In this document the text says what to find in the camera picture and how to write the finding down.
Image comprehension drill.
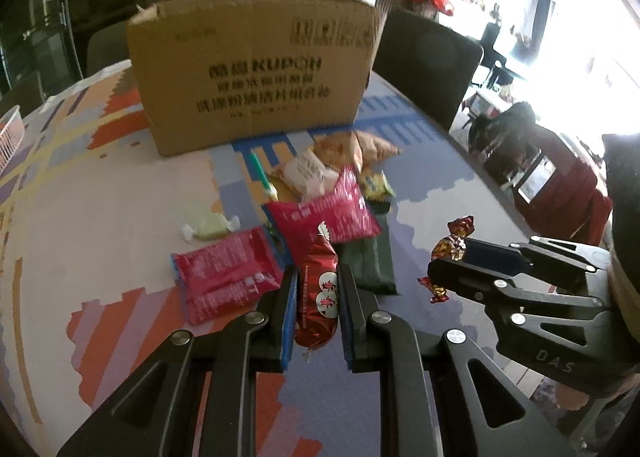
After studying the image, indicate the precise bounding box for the dark green jacket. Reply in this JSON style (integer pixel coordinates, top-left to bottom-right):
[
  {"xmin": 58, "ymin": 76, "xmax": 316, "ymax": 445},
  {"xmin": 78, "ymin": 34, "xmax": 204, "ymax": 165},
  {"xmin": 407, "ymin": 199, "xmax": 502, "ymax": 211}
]
[{"xmin": 467, "ymin": 101, "xmax": 538, "ymax": 158}]

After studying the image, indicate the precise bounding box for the large pink snack packet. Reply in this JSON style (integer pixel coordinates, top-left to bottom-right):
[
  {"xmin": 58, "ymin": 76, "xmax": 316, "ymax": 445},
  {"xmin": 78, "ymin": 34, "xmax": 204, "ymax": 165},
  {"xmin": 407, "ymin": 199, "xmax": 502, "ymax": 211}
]
[{"xmin": 265, "ymin": 164, "xmax": 383, "ymax": 268}]

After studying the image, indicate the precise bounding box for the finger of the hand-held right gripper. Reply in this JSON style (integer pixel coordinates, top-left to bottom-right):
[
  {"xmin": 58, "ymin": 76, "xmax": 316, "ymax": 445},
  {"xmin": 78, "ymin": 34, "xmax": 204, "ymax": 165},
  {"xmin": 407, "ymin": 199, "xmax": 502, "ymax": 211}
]
[
  {"xmin": 462, "ymin": 235, "xmax": 613, "ymax": 290},
  {"xmin": 427, "ymin": 259, "xmax": 636, "ymax": 395}
]

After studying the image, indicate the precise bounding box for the small yellow-green snack packet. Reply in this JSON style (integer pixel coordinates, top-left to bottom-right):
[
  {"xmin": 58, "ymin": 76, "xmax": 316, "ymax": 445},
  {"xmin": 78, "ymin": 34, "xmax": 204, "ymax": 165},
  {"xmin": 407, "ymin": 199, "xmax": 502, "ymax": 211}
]
[{"xmin": 357, "ymin": 170, "xmax": 396, "ymax": 200}]

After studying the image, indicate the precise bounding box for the brown snack packet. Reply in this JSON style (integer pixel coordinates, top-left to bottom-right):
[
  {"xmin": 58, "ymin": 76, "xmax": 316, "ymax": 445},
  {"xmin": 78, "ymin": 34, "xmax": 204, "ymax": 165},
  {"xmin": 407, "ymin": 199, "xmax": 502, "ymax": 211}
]
[{"xmin": 352, "ymin": 130, "xmax": 403, "ymax": 170}]

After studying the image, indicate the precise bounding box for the red gold candy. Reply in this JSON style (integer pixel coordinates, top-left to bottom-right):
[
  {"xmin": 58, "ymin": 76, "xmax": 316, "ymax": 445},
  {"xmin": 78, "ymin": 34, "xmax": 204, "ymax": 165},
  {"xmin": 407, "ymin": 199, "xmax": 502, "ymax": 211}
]
[{"xmin": 417, "ymin": 216, "xmax": 476, "ymax": 305}]

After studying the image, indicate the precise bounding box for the pink snack packet blue edge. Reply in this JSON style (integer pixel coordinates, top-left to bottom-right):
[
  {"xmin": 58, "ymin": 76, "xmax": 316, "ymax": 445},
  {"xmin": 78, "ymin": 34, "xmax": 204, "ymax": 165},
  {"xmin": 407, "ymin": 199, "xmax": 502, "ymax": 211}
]
[{"xmin": 170, "ymin": 227, "xmax": 286, "ymax": 325}]

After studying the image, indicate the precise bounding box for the dark grey chair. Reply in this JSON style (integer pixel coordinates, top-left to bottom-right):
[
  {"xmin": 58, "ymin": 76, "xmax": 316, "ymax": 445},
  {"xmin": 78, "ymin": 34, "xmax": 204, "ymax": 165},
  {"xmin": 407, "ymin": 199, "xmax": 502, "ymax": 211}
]
[{"xmin": 85, "ymin": 24, "xmax": 133, "ymax": 78}]

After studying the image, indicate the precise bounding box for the pale green candy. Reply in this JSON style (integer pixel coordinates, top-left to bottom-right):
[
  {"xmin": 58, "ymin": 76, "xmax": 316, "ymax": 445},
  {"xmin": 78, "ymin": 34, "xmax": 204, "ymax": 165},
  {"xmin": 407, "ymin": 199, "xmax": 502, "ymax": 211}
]
[{"xmin": 180, "ymin": 204, "xmax": 241, "ymax": 243}]

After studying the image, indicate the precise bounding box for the cardboard box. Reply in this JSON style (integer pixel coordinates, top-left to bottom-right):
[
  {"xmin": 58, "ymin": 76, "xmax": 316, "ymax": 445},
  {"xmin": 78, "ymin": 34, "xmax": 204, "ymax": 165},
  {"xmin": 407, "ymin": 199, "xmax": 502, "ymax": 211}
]
[{"xmin": 126, "ymin": 0, "xmax": 383, "ymax": 158}]

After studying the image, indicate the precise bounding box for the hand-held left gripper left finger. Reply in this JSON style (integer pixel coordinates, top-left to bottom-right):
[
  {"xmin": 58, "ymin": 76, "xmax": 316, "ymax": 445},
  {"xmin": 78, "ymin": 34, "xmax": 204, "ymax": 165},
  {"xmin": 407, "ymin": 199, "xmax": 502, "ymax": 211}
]
[{"xmin": 56, "ymin": 264, "xmax": 301, "ymax": 457}]

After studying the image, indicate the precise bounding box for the pink white basket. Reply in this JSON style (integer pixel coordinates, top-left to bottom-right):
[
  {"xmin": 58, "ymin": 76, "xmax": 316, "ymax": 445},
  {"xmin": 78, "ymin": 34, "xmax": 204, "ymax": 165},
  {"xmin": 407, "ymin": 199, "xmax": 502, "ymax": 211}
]
[{"xmin": 0, "ymin": 104, "xmax": 26, "ymax": 175}]

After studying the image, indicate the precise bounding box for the red sausage snack packet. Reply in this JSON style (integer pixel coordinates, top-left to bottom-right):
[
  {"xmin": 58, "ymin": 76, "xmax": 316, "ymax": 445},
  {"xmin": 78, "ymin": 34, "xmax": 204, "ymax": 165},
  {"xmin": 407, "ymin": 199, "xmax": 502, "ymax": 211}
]
[{"xmin": 292, "ymin": 222, "xmax": 342, "ymax": 353}]

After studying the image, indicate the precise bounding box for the printed table mat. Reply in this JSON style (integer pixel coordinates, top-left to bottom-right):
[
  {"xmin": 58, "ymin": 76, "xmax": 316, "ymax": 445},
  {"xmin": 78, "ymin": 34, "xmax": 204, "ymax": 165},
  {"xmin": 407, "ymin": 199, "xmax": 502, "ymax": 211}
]
[{"xmin": 0, "ymin": 60, "xmax": 601, "ymax": 457}]

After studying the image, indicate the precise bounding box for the dark green snack packet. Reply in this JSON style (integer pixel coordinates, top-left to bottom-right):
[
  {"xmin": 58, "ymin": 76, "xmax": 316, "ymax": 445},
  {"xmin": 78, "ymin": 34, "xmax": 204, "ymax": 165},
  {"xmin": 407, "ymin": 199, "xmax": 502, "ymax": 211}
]
[{"xmin": 335, "ymin": 200, "xmax": 398, "ymax": 295}]

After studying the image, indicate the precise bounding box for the black chair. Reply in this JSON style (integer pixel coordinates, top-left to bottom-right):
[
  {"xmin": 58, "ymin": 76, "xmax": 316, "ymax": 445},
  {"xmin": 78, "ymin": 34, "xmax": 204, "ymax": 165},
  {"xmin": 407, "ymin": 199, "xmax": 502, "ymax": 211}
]
[{"xmin": 372, "ymin": 7, "xmax": 485, "ymax": 130}]

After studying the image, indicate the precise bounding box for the white pink snack packet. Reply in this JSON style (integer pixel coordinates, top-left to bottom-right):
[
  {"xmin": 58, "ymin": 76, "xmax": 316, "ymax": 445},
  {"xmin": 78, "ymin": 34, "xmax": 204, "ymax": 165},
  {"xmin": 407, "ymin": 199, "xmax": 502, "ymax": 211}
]
[{"xmin": 270, "ymin": 150, "xmax": 341, "ymax": 198}]

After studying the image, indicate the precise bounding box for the wooden chair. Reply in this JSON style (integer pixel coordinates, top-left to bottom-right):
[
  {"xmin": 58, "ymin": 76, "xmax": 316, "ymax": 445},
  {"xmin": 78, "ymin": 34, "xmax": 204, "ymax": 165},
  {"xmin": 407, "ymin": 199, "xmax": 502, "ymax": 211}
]
[{"xmin": 482, "ymin": 122, "xmax": 613, "ymax": 245}]

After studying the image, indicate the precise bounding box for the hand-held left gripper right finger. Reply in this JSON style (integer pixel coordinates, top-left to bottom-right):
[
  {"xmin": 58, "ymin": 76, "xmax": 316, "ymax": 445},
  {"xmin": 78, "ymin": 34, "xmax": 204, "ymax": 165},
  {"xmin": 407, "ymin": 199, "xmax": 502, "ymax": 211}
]
[{"xmin": 337, "ymin": 262, "xmax": 581, "ymax": 457}]

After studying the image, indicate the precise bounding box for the orange snack packet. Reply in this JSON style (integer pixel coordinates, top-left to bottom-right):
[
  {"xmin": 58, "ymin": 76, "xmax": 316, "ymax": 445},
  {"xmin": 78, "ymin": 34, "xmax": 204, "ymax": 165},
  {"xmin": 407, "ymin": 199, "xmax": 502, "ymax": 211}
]
[{"xmin": 312, "ymin": 132, "xmax": 362, "ymax": 169}]

